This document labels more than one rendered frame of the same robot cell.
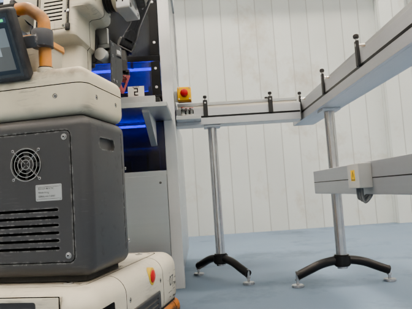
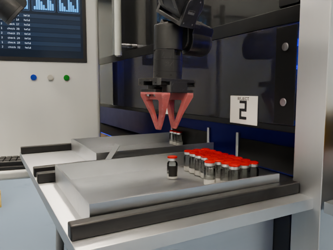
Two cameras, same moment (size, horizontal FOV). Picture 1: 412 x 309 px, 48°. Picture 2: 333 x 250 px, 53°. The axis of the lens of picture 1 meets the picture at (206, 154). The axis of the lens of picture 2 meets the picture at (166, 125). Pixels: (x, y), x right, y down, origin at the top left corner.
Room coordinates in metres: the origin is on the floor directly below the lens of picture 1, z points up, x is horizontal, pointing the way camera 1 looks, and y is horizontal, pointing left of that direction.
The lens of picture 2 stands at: (1.88, -0.21, 1.06)
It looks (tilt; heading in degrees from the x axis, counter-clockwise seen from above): 6 degrees down; 62
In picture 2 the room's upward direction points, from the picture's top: straight up
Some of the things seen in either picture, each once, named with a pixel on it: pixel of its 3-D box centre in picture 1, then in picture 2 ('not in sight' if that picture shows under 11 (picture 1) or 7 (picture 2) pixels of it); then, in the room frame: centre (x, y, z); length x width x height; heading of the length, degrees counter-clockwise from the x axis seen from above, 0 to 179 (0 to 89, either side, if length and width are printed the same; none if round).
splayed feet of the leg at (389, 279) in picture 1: (343, 268); not in sight; (2.22, -0.61, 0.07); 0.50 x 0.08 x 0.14; 91
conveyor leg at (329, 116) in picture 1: (335, 187); not in sight; (2.22, -0.61, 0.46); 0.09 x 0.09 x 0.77; 1
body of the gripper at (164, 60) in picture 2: (121, 68); (167, 70); (2.19, 0.38, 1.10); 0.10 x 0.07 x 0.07; 15
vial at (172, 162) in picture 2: not in sight; (172, 167); (2.20, 0.38, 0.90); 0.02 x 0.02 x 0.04
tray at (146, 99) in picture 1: (131, 108); (160, 177); (2.15, 0.34, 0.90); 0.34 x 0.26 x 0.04; 0
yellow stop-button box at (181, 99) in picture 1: (184, 94); not in sight; (2.39, 0.09, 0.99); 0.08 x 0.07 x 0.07; 1
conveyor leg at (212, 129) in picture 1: (216, 194); not in sight; (2.53, -0.04, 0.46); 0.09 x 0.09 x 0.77; 1
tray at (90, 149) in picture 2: not in sight; (139, 146); (2.26, 0.68, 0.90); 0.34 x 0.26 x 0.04; 1
